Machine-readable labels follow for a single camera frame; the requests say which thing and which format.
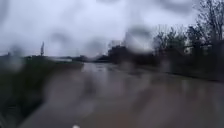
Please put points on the tall thin tower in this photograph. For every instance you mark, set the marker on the tall thin tower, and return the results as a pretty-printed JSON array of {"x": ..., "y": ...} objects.
[{"x": 42, "y": 49}]

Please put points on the wet brown asphalt road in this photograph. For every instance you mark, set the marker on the wet brown asphalt road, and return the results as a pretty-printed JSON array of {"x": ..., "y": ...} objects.
[{"x": 126, "y": 100}]

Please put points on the dark hedge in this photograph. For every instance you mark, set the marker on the dark hedge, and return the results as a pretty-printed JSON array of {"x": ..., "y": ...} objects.
[{"x": 186, "y": 65}]

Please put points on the robot's own part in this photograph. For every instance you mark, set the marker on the robot's own part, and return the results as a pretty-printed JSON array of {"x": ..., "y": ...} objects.
[{"x": 76, "y": 126}]

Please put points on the row of bare trees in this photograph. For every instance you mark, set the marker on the row of bare trees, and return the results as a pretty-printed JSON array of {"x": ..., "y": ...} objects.
[{"x": 200, "y": 36}]

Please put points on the grass verge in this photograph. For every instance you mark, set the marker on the grass verge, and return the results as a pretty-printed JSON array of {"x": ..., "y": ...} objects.
[{"x": 23, "y": 83}]

